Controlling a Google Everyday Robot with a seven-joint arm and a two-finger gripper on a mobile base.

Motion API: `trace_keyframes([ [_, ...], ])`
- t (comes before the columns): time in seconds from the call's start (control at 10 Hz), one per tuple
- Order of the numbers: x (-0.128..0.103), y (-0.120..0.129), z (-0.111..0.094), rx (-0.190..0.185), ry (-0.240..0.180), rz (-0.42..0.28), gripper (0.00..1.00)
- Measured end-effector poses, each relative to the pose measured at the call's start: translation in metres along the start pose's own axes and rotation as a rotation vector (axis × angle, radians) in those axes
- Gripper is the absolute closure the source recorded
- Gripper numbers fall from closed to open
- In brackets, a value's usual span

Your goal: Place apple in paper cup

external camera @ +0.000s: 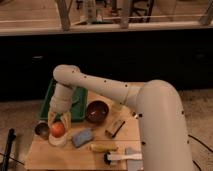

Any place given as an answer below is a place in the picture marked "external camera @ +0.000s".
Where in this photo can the white handled brush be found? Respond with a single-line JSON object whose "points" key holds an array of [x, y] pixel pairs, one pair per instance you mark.
{"points": [[108, 157]]}

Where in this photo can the small metal cup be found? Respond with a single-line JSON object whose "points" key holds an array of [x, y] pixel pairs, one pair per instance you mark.
{"points": [[42, 130]]}

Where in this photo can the grey spatula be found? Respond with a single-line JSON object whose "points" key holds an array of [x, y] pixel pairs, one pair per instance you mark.
{"points": [[133, 165]]}

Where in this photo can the red apple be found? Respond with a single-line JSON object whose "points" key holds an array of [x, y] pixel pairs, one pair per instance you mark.
{"points": [[57, 129]]}

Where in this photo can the black tripod stand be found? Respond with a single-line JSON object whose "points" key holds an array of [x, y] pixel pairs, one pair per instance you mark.
{"points": [[6, 154]]}

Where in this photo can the green tray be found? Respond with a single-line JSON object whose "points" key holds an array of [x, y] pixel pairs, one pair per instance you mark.
{"points": [[79, 103]]}

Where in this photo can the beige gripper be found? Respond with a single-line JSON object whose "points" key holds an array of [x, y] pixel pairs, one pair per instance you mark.
{"points": [[59, 106]]}

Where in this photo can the yellow banana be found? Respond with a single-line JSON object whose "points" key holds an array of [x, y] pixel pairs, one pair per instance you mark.
{"points": [[102, 148]]}

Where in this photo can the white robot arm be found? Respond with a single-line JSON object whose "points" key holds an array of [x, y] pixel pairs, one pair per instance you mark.
{"points": [[161, 117]]}

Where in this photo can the blue sponge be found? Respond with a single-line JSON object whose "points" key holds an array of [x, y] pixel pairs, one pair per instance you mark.
{"points": [[82, 137]]}

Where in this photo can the dark brown bowl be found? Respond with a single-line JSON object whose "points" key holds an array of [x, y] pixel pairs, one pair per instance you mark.
{"points": [[97, 112]]}

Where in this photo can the wooden table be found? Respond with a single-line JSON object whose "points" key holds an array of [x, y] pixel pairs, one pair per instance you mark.
{"points": [[44, 157]]}

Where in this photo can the brown rectangular block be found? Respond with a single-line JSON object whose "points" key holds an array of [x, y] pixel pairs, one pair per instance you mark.
{"points": [[114, 128]]}

